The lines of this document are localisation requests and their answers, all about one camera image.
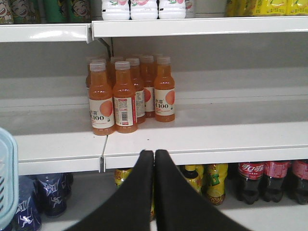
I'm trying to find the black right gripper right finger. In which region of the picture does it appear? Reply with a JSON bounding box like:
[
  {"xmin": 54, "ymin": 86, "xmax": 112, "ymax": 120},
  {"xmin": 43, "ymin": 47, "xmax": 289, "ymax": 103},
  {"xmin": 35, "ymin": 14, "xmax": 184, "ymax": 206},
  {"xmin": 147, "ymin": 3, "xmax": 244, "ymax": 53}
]
[{"xmin": 155, "ymin": 149, "xmax": 249, "ymax": 231}]

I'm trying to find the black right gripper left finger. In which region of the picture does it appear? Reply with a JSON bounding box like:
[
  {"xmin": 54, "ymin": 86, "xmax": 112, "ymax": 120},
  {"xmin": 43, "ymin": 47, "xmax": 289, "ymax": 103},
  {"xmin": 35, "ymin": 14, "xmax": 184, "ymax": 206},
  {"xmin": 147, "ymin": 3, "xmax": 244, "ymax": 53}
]
[{"xmin": 67, "ymin": 150, "xmax": 154, "ymax": 231}]

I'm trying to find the light blue plastic basket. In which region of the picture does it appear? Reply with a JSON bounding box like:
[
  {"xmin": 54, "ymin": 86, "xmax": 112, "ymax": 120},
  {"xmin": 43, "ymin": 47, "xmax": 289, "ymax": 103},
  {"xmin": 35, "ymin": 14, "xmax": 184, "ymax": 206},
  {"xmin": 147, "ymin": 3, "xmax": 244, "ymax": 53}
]
[{"xmin": 0, "ymin": 128, "xmax": 19, "ymax": 229}]

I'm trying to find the coke bottle red label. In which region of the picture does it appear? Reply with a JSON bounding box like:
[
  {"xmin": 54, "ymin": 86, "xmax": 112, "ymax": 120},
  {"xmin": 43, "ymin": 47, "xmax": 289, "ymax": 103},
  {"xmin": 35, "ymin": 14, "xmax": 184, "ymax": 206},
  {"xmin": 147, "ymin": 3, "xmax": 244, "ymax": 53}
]
[{"xmin": 236, "ymin": 162, "xmax": 264, "ymax": 205}]

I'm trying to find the coke bottle pink label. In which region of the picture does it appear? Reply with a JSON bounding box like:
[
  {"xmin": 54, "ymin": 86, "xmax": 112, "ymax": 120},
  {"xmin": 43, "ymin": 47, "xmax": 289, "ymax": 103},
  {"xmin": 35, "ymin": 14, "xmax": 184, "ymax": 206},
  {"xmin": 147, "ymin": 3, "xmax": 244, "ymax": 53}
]
[
  {"xmin": 260, "ymin": 160, "xmax": 291, "ymax": 203},
  {"xmin": 290, "ymin": 159, "xmax": 308, "ymax": 205}
]

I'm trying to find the yellow iced tea bottle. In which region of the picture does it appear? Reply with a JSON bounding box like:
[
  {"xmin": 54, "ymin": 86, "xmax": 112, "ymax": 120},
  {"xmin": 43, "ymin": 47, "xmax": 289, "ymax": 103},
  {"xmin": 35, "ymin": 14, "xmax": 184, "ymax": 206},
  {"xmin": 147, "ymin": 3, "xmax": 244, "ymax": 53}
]
[
  {"xmin": 114, "ymin": 168, "xmax": 133, "ymax": 189},
  {"xmin": 180, "ymin": 164, "xmax": 204, "ymax": 195},
  {"xmin": 203, "ymin": 163, "xmax": 228, "ymax": 205}
]

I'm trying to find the blue sports drink bottle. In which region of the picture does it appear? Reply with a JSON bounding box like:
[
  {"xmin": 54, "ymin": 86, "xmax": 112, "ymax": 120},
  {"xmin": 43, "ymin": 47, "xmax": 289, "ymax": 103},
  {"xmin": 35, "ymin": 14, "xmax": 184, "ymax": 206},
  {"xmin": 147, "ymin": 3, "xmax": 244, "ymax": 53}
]
[
  {"xmin": 37, "ymin": 173, "xmax": 67, "ymax": 217},
  {"xmin": 13, "ymin": 176, "xmax": 41, "ymax": 231}
]

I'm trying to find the orange C100 juice bottle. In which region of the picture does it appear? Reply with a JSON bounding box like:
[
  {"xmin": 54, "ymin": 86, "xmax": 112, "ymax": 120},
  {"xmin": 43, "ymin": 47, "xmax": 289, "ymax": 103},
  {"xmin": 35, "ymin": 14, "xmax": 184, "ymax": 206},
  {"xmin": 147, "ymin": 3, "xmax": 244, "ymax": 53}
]
[
  {"xmin": 88, "ymin": 61, "xmax": 115, "ymax": 136},
  {"xmin": 154, "ymin": 56, "xmax": 175, "ymax": 122},
  {"xmin": 113, "ymin": 61, "xmax": 138, "ymax": 133}
]

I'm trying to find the white shelf unit right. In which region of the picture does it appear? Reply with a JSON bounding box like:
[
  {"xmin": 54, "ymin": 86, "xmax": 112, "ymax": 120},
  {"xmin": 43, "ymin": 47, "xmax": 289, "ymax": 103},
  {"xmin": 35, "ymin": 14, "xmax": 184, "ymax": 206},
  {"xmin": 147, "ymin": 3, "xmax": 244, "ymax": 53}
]
[{"xmin": 91, "ymin": 15, "xmax": 308, "ymax": 231}]

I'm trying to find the white shelf unit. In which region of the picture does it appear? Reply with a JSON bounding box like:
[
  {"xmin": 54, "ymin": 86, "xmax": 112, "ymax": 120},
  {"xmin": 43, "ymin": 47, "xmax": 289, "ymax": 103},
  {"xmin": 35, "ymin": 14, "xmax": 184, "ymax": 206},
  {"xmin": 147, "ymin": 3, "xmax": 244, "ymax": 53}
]
[
  {"xmin": 91, "ymin": 15, "xmax": 308, "ymax": 231},
  {"xmin": 0, "ymin": 23, "xmax": 107, "ymax": 231}
]

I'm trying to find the white shelf unit left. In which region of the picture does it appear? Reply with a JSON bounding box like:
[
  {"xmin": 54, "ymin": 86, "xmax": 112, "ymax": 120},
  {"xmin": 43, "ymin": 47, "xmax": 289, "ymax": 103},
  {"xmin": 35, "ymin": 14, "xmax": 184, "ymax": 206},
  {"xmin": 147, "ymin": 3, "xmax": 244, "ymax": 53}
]
[{"xmin": 0, "ymin": 23, "xmax": 107, "ymax": 231}]

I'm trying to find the white peach drink bottle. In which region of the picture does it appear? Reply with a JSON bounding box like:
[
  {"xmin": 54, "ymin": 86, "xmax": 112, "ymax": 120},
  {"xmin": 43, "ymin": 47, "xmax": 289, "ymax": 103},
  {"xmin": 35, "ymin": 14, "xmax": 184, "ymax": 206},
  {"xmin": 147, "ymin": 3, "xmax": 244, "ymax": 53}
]
[
  {"xmin": 102, "ymin": 0, "xmax": 130, "ymax": 21},
  {"xmin": 130, "ymin": 0, "xmax": 158, "ymax": 20},
  {"xmin": 158, "ymin": 0, "xmax": 186, "ymax": 19}
]

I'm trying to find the green cartoon drink can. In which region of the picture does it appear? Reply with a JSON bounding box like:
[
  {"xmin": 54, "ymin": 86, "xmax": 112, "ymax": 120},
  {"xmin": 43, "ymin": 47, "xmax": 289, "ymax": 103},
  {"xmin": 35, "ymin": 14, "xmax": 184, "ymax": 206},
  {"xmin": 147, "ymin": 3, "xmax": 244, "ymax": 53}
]
[
  {"xmin": 67, "ymin": 0, "xmax": 92, "ymax": 23},
  {"xmin": 0, "ymin": 0, "xmax": 14, "ymax": 24}
]

